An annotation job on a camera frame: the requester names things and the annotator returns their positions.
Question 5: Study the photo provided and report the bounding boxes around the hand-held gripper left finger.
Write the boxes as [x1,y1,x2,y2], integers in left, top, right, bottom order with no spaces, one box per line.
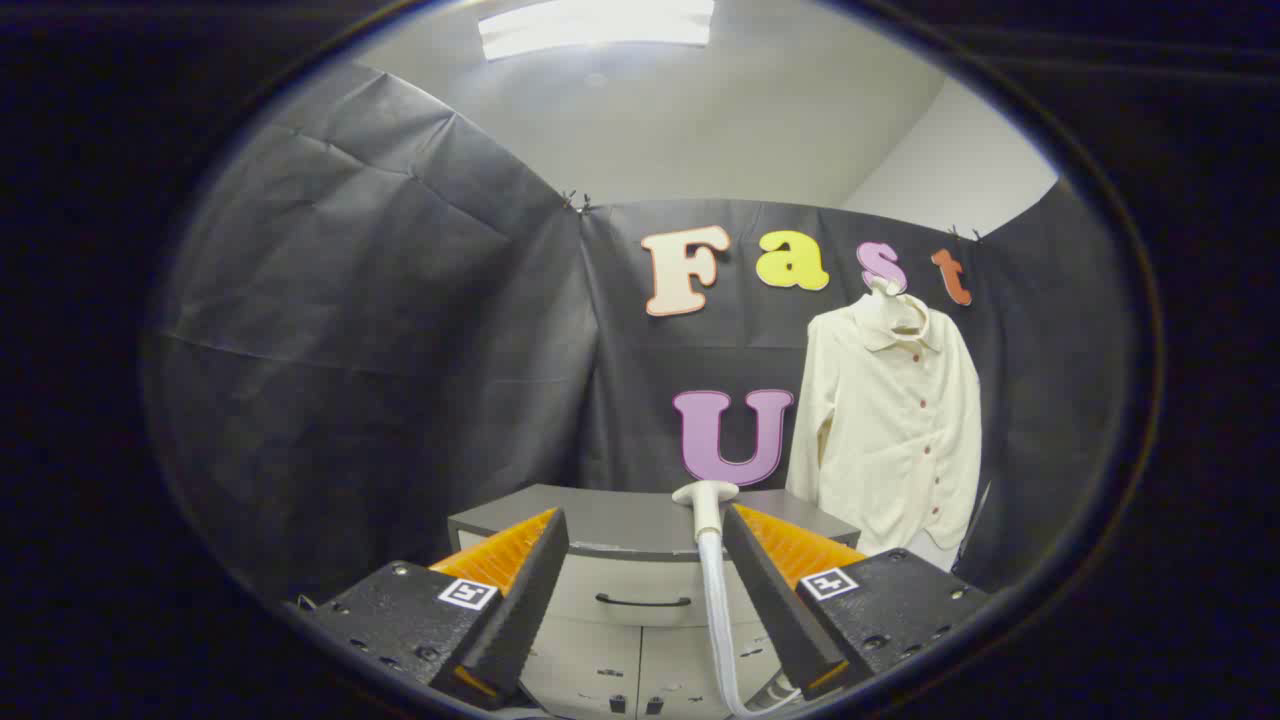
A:
[285,507,571,711]

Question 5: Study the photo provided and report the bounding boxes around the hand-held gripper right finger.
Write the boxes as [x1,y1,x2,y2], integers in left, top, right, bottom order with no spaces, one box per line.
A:
[722,503,991,701]

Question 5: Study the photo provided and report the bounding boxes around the white garment steamer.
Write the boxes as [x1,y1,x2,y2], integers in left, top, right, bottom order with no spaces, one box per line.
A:
[672,481,741,544]

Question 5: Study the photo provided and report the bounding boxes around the cream button shirt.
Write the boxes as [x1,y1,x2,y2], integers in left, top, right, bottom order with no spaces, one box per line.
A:
[785,290,983,558]

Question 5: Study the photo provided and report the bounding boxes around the grey cabinet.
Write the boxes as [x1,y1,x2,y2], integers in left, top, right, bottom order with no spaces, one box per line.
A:
[447,484,863,719]

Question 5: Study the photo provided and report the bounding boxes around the black backdrop cloth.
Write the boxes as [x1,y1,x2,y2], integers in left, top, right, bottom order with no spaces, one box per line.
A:
[140,60,1136,601]

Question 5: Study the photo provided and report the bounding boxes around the ceiling light panel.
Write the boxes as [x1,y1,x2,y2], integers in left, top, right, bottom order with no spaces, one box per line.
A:
[478,0,716,61]

